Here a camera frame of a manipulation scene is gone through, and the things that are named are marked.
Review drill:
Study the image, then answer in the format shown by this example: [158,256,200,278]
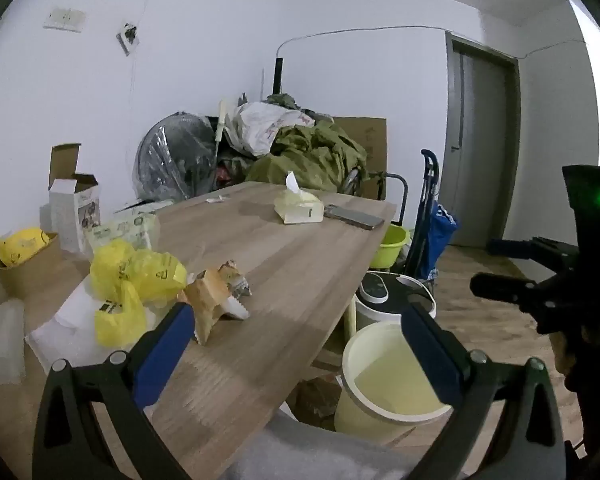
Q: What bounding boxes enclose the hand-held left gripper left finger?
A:
[32,302,196,480]

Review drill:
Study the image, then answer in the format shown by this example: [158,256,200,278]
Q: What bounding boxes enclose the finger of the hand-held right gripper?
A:
[487,236,578,267]
[469,272,551,311]

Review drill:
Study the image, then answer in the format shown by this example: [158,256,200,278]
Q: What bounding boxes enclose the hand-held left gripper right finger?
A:
[400,303,567,480]

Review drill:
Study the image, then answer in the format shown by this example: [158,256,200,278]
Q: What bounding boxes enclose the pale yellow bucket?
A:
[334,322,454,447]

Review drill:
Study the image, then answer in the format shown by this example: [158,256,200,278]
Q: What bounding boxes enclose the brown paper wrapper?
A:
[184,259,254,346]

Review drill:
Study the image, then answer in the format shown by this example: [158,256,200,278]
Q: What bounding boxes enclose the clear plastic sleeve packet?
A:
[0,298,27,386]

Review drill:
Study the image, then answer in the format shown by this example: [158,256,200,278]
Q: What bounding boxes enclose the person's right forearm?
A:
[562,360,600,463]

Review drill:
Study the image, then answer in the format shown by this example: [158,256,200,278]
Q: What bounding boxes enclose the white rice cooker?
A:
[354,269,439,342]

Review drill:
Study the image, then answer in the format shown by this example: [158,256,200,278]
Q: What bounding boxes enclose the blue shopping trolley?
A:
[404,148,459,282]

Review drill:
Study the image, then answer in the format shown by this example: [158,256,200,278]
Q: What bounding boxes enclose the yellow plastic bag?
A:
[89,239,189,348]

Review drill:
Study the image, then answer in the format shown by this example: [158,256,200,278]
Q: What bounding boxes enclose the white paper sheet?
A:
[24,277,171,376]

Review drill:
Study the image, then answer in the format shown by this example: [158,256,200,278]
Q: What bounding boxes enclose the grey door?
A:
[444,31,522,249]

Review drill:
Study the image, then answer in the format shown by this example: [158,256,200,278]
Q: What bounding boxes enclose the green plastic basin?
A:
[368,223,412,270]

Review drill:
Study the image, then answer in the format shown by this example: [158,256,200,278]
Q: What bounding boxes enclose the green and white wipes packet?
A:
[84,204,162,252]

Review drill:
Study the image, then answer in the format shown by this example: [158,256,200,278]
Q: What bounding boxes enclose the grey cloth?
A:
[227,411,417,480]

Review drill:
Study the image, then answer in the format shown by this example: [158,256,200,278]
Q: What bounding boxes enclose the smartphone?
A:
[323,203,385,232]

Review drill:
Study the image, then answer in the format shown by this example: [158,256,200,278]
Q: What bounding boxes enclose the brown cardboard sheet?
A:
[330,116,389,202]

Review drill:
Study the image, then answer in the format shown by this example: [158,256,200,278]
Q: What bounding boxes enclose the open white cardboard box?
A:
[48,143,102,254]

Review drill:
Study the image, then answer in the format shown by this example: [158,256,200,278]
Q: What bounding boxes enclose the yellow tissue pack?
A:
[273,171,325,225]

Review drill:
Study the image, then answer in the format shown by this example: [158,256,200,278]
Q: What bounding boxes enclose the fan wrapped in plastic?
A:
[132,111,219,202]

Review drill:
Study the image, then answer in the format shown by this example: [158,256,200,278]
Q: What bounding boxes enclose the olive green cloth pile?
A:
[244,121,369,194]

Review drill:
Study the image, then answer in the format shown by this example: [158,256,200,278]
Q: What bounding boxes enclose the white stick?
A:
[215,99,230,162]

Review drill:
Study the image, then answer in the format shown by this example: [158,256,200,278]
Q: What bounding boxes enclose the white plastic bag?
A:
[227,101,317,157]

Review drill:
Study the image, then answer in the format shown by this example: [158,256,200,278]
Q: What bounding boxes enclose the black metal chair frame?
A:
[374,172,409,227]

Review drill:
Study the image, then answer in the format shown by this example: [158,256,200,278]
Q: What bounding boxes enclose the wall cable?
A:
[275,24,448,61]

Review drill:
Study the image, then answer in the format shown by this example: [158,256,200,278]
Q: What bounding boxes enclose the white wall socket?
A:
[115,21,142,57]

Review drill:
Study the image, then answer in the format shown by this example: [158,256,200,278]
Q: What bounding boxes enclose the white wall switch panel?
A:
[43,6,89,34]

